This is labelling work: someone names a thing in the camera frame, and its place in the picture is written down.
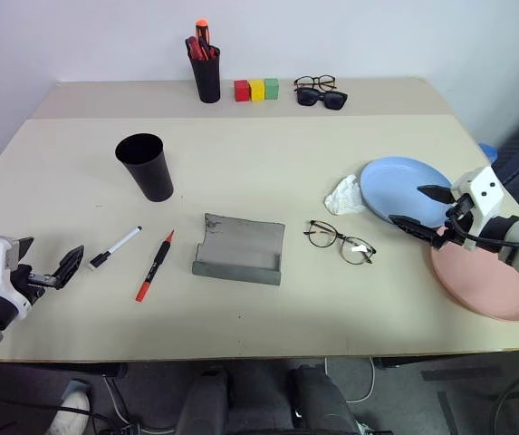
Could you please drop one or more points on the light blue plate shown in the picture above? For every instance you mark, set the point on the light blue plate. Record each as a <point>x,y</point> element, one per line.
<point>395,186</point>

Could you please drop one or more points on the white marker black cap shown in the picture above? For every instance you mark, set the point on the white marker black cap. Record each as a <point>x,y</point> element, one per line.
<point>116,247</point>

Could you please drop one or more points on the green cube block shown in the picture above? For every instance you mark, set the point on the green cube block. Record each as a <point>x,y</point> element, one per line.
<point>271,89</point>

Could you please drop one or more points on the grey glasses case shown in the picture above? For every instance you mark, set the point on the grey glasses case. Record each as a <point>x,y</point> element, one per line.
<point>241,249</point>

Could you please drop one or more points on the pink plate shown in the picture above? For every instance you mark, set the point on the pink plate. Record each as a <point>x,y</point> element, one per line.
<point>481,281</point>

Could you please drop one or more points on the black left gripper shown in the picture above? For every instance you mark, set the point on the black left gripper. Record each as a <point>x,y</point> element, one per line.
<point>21,278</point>

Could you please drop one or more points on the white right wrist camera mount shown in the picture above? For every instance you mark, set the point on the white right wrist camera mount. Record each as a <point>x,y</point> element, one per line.
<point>483,192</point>

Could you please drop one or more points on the thin metal frame glasses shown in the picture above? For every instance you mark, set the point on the thin metal frame glasses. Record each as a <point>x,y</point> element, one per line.
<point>343,245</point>

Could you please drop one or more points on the black table frame bar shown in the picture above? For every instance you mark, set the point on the black table frame bar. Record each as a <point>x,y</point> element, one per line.
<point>82,369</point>

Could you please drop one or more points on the red cube block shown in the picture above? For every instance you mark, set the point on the red cube block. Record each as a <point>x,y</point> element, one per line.
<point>241,91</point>

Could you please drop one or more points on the dark rounded grey shape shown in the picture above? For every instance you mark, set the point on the dark rounded grey shape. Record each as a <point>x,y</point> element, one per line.
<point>202,403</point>
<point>322,399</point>

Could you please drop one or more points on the tortoiseshell frame glasses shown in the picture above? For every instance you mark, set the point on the tortoiseshell frame glasses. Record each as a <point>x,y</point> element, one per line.
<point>302,81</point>

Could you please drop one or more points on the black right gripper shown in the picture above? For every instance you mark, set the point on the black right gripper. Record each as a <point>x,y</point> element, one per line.
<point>459,210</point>

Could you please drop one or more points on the black sunglasses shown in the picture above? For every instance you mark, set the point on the black sunglasses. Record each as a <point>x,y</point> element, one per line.
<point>335,100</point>

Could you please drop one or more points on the red black pen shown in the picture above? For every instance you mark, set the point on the red black pen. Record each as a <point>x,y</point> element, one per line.
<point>154,267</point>

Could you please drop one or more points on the white shoe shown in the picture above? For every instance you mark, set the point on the white shoe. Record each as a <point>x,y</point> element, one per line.
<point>71,414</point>

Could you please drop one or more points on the yellow cube block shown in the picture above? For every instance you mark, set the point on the yellow cube block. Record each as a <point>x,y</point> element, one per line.
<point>256,90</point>

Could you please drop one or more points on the crumpled white tissue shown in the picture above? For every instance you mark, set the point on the crumpled white tissue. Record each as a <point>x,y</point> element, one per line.
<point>343,197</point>

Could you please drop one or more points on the blue plastic object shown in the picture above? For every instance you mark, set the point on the blue plastic object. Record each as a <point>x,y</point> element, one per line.
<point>487,151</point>

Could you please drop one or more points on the empty black cup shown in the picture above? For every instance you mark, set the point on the empty black cup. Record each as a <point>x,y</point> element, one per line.
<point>150,174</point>

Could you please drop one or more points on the black pen holder cup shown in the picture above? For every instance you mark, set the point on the black pen holder cup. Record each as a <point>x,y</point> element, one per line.
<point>206,81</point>

